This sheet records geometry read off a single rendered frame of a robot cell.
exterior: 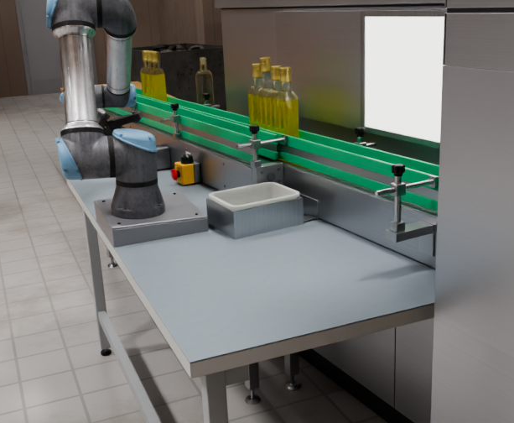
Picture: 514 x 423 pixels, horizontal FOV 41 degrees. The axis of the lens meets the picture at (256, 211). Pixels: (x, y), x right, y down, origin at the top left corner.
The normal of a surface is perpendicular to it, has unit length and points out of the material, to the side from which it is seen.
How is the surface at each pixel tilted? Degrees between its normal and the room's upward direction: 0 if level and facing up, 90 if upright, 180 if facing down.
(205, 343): 0
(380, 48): 90
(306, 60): 90
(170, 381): 0
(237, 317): 0
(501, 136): 90
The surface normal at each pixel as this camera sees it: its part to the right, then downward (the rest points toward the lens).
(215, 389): 0.39, 0.26
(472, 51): -0.87, 0.18
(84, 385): -0.04, -0.95
